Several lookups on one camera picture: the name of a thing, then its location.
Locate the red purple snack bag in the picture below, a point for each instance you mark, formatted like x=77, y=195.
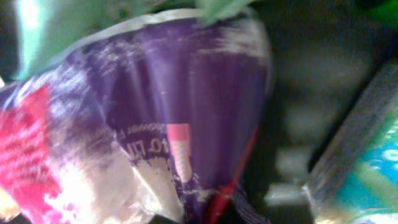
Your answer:
x=153, y=116

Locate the mint toilet tissue pack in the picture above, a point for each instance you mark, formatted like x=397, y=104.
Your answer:
x=47, y=27

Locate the teal tissue packet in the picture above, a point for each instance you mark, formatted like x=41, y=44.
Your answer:
x=369, y=193

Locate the dark grey plastic basket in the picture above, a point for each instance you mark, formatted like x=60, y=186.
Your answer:
x=324, y=53

